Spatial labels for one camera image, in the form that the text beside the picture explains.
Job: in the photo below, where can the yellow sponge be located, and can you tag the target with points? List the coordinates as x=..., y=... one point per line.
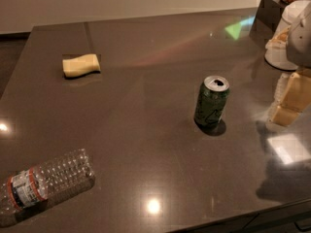
x=81, y=65

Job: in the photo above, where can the black drawer handle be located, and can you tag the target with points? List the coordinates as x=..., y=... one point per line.
x=303, y=226

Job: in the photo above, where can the dark box on counter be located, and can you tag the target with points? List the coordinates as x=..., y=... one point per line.
x=268, y=16

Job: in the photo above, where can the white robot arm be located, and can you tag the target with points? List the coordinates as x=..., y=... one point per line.
x=290, y=50

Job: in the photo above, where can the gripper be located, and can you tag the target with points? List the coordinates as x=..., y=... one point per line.
x=299, y=44

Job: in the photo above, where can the green soda can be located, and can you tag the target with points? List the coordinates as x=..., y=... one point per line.
x=211, y=101

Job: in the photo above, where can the clear plastic water bottle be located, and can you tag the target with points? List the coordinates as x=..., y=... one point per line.
x=40, y=187

